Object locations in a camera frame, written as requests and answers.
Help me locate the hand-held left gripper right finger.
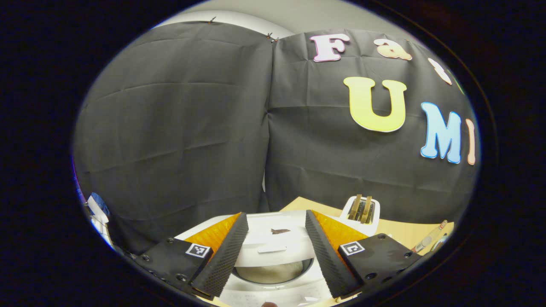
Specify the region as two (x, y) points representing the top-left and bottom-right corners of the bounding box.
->
(305, 209), (423, 299)

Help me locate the white rice cooker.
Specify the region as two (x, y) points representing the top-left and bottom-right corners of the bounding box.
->
(174, 210), (342, 307)

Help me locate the black backdrop cloth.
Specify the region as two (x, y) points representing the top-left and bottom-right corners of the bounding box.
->
(73, 21), (480, 256)

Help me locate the brown bread slice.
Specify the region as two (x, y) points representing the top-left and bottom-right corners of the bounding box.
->
(348, 194), (362, 221)
(360, 195), (373, 224)

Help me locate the clear plastic bottle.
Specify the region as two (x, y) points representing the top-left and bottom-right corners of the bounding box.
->
(411, 219), (449, 253)

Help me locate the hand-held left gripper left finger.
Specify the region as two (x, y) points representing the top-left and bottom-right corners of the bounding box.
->
(136, 212), (250, 299)

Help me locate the white toaster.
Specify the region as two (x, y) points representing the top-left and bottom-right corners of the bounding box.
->
(339, 195), (381, 237)

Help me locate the blue and white object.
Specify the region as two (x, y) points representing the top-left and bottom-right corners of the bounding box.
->
(87, 192), (115, 248)

